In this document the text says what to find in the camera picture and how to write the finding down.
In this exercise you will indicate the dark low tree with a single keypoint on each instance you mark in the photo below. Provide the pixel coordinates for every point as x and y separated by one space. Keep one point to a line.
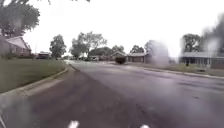
100 51

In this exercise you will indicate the tree behind low house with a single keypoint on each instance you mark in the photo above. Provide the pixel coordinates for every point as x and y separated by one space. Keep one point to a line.
136 49

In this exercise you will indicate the grey asphalt road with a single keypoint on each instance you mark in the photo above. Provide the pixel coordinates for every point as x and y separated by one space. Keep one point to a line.
116 96

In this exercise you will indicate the tall spreading tree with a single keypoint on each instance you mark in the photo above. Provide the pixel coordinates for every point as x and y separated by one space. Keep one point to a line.
86 41

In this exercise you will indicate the small round tree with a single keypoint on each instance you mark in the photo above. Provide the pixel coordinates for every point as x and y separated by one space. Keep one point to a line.
57 46

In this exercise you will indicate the pale concrete kerb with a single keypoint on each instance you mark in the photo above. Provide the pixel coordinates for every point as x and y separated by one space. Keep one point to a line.
173 72

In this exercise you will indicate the small dark building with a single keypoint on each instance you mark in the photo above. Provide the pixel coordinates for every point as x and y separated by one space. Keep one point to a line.
43 55

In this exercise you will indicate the robot's own part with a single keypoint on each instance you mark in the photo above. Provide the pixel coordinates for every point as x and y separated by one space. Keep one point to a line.
73 124
144 126

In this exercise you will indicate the grass lawn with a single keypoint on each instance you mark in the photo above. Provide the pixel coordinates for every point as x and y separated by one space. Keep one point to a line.
23 71

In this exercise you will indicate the house with pale gable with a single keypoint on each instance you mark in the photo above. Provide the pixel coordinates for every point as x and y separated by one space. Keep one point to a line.
18 45

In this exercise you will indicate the large leafy tree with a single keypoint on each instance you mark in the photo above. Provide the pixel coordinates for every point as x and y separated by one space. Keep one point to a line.
16 16

